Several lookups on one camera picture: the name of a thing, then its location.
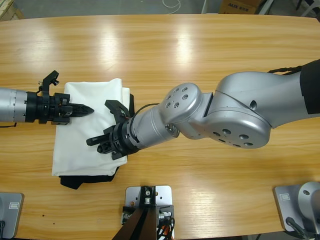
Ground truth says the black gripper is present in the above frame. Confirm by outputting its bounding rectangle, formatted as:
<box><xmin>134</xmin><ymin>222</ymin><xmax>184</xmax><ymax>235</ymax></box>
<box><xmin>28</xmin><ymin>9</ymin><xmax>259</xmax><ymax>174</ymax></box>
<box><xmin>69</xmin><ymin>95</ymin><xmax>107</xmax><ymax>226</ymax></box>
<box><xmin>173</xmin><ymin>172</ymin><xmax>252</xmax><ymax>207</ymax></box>
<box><xmin>24</xmin><ymin>91</ymin><xmax>95</xmax><ymax>126</ymax></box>
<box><xmin>86</xmin><ymin>121</ymin><xmax>140</xmax><ymax>161</ymax></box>

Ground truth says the white t-shirt with black logo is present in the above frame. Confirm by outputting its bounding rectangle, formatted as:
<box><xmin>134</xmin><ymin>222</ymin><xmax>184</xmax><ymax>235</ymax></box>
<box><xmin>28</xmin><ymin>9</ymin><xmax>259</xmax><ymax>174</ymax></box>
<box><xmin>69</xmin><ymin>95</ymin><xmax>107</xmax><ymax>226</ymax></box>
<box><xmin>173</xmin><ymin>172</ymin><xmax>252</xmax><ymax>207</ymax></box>
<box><xmin>51</xmin><ymin>78</ymin><xmax>131</xmax><ymax>177</ymax></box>

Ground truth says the black garment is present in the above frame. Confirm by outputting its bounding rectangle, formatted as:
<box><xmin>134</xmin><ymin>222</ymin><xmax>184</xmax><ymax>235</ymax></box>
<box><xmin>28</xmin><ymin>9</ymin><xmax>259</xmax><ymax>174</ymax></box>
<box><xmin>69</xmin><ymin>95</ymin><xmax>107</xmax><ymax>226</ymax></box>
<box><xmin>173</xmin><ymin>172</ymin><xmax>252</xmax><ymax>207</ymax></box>
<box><xmin>58</xmin><ymin>92</ymin><xmax>136</xmax><ymax>191</ymax></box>

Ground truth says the black clamp block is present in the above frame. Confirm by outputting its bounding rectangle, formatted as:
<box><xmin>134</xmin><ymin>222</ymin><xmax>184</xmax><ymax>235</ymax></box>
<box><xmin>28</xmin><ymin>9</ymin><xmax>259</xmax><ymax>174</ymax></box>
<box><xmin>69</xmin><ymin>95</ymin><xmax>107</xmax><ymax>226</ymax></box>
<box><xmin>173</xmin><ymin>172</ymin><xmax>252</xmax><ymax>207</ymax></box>
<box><xmin>121</xmin><ymin>204</ymin><xmax>175</xmax><ymax>227</ymax></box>

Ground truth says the wooden crate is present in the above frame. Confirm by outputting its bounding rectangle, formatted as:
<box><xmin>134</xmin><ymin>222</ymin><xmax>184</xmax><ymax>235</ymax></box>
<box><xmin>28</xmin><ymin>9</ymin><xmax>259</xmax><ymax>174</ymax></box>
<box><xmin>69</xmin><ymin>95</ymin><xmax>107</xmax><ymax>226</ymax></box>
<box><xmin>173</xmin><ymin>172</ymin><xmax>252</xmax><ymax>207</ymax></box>
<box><xmin>0</xmin><ymin>0</ymin><xmax>26</xmax><ymax>21</ymax></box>

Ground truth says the cardboard box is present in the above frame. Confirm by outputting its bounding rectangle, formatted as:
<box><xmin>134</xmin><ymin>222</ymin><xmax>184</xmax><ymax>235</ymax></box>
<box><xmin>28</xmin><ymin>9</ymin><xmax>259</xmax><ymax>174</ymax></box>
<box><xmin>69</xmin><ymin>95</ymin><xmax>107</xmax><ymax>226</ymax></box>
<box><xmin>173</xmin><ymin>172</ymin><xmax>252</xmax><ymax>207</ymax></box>
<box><xmin>219</xmin><ymin>0</ymin><xmax>258</xmax><ymax>15</ymax></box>

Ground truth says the white plastic chair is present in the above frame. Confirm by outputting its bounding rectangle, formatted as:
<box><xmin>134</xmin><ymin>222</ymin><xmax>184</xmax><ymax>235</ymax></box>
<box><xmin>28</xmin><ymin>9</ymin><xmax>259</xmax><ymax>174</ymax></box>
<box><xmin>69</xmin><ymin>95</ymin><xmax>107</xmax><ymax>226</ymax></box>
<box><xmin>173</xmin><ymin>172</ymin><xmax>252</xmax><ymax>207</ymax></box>
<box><xmin>258</xmin><ymin>0</ymin><xmax>320</xmax><ymax>19</ymax></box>

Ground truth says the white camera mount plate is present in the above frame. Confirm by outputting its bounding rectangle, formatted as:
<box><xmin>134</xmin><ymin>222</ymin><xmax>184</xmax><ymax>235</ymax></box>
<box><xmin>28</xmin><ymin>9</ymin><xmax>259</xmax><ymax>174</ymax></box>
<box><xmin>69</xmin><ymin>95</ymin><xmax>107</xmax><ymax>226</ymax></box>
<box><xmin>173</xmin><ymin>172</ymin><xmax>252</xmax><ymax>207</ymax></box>
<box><xmin>124</xmin><ymin>185</ymin><xmax>174</xmax><ymax>210</ymax></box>

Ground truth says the dark camera post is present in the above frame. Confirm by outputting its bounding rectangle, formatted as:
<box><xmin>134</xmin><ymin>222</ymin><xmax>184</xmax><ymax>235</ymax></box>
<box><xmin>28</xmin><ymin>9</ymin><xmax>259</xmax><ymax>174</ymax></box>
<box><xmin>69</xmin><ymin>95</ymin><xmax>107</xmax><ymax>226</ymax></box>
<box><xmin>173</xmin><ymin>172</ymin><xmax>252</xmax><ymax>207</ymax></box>
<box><xmin>113</xmin><ymin>185</ymin><xmax>161</xmax><ymax>240</ymax></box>

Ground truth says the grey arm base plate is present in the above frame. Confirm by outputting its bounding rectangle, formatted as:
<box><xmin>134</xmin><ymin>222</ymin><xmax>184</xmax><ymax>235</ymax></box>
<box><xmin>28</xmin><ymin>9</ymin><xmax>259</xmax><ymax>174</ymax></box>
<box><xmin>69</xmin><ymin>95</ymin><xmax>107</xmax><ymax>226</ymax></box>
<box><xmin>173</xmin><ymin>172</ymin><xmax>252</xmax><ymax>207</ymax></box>
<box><xmin>0</xmin><ymin>191</ymin><xmax>25</xmax><ymax>240</ymax></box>
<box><xmin>272</xmin><ymin>184</ymin><xmax>320</xmax><ymax>233</ymax></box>

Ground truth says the white cable loop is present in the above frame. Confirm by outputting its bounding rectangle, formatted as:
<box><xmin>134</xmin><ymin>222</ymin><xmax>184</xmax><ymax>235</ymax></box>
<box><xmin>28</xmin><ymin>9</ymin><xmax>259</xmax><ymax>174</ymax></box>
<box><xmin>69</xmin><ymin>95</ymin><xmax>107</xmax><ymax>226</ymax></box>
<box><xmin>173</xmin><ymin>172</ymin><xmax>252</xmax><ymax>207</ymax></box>
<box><xmin>161</xmin><ymin>0</ymin><xmax>181</xmax><ymax>13</ymax></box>

